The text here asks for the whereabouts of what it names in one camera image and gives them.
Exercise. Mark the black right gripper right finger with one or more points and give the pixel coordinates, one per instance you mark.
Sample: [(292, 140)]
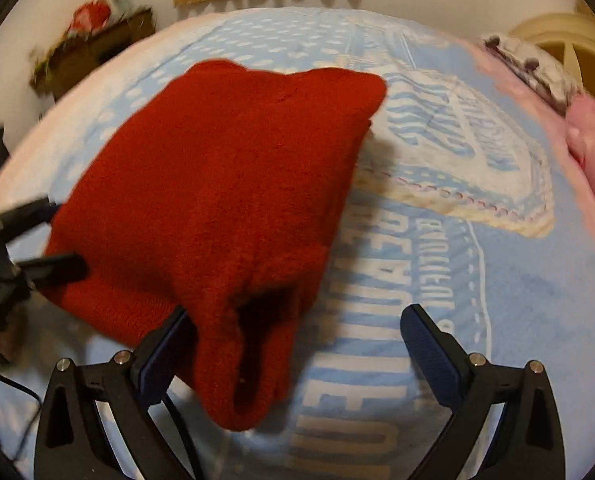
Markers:
[(528, 440)]

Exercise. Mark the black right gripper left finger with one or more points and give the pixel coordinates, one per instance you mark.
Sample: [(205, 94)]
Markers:
[(71, 442)]

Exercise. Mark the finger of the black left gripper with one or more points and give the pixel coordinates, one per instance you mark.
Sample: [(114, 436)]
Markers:
[(24, 218), (54, 271)]

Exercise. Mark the red knitted sweater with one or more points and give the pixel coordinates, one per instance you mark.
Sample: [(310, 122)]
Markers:
[(222, 195)]

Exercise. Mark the red item on shelf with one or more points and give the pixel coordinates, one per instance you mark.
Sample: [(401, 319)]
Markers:
[(90, 17)]

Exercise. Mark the blue polka dot bedspread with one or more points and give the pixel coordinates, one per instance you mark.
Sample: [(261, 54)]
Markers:
[(457, 203)]

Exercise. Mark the pink blanket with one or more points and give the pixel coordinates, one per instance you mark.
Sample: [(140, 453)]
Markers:
[(572, 136)]

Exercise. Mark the black white patterned pillow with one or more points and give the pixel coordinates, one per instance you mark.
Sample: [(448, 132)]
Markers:
[(539, 70)]

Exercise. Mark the cream wooden headboard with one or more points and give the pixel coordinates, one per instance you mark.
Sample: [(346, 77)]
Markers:
[(569, 38)]

